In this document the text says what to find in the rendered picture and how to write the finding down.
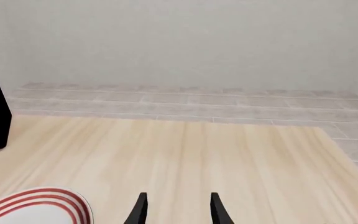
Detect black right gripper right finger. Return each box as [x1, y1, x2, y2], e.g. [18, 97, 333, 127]
[210, 192, 236, 224]

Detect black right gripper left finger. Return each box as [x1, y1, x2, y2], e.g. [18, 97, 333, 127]
[123, 192, 149, 224]

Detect white plate with red rings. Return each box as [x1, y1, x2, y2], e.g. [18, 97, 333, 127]
[0, 186, 94, 224]

